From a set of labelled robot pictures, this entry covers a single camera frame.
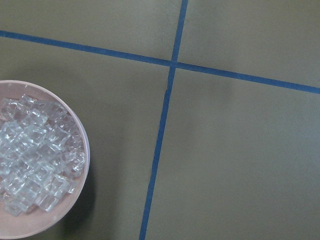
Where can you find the clear ice cubes pile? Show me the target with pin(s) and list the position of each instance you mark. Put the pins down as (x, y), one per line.
(41, 154)

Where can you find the pink bowl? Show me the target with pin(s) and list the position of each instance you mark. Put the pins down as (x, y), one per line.
(37, 221)

